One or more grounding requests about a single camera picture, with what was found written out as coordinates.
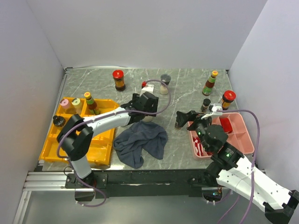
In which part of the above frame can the green lid cream bottle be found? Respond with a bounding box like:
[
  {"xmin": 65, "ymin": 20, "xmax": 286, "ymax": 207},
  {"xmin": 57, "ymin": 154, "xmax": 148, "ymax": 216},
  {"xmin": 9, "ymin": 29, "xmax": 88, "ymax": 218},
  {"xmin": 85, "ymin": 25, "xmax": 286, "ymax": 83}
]
[{"xmin": 71, "ymin": 98, "xmax": 83, "ymax": 114}]

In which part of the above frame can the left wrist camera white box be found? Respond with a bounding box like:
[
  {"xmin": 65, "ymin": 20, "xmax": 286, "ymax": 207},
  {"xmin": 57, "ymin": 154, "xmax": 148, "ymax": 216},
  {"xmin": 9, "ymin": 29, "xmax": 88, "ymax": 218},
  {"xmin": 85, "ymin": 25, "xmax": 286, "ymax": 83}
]
[{"xmin": 140, "ymin": 81, "xmax": 154, "ymax": 95}]

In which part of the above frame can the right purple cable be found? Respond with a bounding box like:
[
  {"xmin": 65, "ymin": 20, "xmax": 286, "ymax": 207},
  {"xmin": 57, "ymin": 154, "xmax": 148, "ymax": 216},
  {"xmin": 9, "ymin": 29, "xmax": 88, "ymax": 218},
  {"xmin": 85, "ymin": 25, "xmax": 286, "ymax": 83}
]
[{"xmin": 221, "ymin": 109, "xmax": 261, "ymax": 224}]

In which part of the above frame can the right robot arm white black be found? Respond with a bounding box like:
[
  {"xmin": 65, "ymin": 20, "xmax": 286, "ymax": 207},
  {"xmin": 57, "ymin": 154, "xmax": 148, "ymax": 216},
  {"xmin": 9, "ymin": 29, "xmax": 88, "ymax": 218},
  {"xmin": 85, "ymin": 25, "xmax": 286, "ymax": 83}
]
[{"xmin": 175, "ymin": 110, "xmax": 299, "ymax": 224}]

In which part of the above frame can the yellow cap chili sauce bottle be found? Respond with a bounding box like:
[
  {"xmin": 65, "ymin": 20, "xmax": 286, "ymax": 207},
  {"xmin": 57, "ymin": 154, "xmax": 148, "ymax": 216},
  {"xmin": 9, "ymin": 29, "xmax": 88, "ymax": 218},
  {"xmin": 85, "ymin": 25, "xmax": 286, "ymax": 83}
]
[{"xmin": 202, "ymin": 70, "xmax": 218, "ymax": 96}]

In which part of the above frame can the purple cable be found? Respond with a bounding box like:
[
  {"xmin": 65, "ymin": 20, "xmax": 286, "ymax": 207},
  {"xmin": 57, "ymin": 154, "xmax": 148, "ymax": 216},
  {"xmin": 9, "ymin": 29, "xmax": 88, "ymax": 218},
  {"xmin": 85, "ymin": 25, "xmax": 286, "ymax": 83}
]
[
  {"xmin": 221, "ymin": 109, "xmax": 261, "ymax": 224},
  {"xmin": 57, "ymin": 79, "xmax": 171, "ymax": 208}
]

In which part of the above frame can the red lid sauce jar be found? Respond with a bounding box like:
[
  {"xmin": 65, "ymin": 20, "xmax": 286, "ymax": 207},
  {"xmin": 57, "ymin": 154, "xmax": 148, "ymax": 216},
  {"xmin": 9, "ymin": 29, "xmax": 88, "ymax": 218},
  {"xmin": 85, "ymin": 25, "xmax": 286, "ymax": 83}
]
[
  {"xmin": 221, "ymin": 90, "xmax": 236, "ymax": 110},
  {"xmin": 112, "ymin": 70, "xmax": 126, "ymax": 91}
]

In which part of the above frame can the pink compartment tray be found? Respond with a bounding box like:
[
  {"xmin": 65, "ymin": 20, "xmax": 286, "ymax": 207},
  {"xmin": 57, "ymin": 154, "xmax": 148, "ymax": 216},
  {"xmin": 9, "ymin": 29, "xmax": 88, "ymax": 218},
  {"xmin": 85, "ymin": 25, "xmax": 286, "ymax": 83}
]
[{"xmin": 189, "ymin": 112, "xmax": 255, "ymax": 161}]

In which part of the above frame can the round black cap dark bottle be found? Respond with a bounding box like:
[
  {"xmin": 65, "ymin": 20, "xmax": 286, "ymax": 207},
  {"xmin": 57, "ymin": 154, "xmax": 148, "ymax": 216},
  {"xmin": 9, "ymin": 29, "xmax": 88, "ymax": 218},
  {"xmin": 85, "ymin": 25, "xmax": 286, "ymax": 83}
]
[{"xmin": 53, "ymin": 115, "xmax": 66, "ymax": 131}]

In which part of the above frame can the yellow cap green label bottle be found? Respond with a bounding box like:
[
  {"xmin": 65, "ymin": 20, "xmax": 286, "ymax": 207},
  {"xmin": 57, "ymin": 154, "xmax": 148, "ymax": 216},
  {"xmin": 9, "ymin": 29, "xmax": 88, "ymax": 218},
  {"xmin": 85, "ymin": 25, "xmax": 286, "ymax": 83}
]
[{"xmin": 84, "ymin": 91, "xmax": 100, "ymax": 115}]

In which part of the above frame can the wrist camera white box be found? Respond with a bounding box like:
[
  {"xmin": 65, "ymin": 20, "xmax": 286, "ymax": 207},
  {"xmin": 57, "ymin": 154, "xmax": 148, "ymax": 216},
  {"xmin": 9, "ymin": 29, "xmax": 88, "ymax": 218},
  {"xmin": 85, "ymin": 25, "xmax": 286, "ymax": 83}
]
[
  {"xmin": 201, "ymin": 103, "xmax": 222, "ymax": 119},
  {"xmin": 140, "ymin": 81, "xmax": 154, "ymax": 95}
]

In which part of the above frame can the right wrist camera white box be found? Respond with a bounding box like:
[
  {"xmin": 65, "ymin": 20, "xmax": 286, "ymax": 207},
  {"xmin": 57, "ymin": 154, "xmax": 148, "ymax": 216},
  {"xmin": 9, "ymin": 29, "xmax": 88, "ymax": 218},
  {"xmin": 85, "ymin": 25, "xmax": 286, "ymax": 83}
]
[{"xmin": 201, "ymin": 103, "xmax": 222, "ymax": 119}]

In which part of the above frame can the aluminium frame rail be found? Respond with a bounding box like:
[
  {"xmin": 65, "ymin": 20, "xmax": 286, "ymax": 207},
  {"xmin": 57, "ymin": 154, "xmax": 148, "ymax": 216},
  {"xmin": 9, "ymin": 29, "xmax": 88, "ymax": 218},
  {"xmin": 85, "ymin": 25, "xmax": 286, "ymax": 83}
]
[{"xmin": 13, "ymin": 171, "xmax": 92, "ymax": 224}]

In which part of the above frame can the salt grinder black top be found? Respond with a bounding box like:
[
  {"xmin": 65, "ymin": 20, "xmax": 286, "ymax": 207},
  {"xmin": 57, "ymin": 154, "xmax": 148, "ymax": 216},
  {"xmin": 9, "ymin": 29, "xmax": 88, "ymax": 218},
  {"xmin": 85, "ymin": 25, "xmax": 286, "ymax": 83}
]
[{"xmin": 160, "ymin": 74, "xmax": 171, "ymax": 95}]

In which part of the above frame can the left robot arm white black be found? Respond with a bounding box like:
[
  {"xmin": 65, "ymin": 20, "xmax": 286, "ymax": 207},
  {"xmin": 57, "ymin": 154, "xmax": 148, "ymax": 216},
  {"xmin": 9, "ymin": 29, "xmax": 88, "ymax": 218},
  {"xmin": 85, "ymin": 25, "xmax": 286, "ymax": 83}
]
[{"xmin": 57, "ymin": 91, "xmax": 158, "ymax": 188}]

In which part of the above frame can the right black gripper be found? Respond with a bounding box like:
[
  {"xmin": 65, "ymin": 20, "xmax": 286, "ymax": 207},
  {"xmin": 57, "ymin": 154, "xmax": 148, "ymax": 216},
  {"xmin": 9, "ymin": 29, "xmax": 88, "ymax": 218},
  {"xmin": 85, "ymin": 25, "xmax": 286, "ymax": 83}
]
[{"xmin": 176, "ymin": 110, "xmax": 215, "ymax": 151}]

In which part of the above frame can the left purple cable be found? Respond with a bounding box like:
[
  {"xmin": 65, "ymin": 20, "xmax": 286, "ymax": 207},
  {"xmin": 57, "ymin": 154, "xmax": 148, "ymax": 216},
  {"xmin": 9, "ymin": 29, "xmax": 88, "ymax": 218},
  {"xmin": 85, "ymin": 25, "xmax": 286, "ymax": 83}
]
[{"xmin": 57, "ymin": 79, "xmax": 171, "ymax": 208}]

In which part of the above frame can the red lid sauce jar left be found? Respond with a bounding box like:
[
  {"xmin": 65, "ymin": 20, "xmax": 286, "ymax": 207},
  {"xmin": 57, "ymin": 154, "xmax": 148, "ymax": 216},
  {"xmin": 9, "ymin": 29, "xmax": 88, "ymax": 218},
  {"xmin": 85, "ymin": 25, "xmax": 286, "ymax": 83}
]
[{"xmin": 112, "ymin": 70, "xmax": 126, "ymax": 91}]

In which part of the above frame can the small black lid spice jar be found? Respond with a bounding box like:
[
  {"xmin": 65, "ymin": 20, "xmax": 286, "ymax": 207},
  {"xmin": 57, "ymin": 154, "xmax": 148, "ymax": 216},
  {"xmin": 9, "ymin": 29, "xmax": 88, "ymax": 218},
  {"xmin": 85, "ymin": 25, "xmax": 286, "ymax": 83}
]
[{"xmin": 200, "ymin": 98, "xmax": 211, "ymax": 112}]

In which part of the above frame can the red white striped packet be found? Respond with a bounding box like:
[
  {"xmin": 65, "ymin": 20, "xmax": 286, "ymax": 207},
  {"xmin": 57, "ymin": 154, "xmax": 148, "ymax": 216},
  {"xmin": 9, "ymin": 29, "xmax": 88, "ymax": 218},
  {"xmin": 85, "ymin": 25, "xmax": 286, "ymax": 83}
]
[{"xmin": 193, "ymin": 137, "xmax": 204, "ymax": 157}]

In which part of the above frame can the dark blue cloth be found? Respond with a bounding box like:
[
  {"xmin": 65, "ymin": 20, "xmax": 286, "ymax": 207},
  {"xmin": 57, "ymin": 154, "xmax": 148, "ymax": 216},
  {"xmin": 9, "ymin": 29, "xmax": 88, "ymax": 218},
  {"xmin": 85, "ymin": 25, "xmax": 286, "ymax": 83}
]
[{"xmin": 113, "ymin": 121, "xmax": 168, "ymax": 169}]

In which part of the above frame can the pink lid bottle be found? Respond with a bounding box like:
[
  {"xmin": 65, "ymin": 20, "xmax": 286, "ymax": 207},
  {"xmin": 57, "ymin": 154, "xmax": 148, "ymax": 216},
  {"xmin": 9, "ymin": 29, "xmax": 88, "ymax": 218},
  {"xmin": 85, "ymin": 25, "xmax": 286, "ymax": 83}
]
[{"xmin": 60, "ymin": 98, "xmax": 71, "ymax": 113}]

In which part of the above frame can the white powder bottle black cap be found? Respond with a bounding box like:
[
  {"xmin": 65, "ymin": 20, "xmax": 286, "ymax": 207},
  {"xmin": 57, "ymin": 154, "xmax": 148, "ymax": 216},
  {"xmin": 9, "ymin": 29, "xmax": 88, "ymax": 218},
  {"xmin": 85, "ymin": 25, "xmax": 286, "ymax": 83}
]
[{"xmin": 142, "ymin": 116, "xmax": 154, "ymax": 122}]

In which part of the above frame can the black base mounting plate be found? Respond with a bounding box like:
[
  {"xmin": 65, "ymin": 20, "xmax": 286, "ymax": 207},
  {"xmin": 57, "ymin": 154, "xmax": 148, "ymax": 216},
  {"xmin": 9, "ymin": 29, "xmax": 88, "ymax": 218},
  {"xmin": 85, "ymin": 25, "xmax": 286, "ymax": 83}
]
[{"xmin": 64, "ymin": 169, "xmax": 225, "ymax": 203}]

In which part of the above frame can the red lid sauce jar right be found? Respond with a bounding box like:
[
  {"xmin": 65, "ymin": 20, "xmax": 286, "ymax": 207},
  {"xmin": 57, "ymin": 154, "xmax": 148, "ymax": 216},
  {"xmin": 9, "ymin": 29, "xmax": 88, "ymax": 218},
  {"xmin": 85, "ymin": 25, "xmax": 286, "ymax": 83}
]
[{"xmin": 221, "ymin": 90, "xmax": 236, "ymax": 110}]

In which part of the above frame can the red packet in tray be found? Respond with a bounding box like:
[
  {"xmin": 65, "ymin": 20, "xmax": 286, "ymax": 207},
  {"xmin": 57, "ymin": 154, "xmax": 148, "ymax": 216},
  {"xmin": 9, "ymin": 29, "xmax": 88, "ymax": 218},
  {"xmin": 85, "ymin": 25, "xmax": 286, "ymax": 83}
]
[{"xmin": 220, "ymin": 118, "xmax": 233, "ymax": 133}]

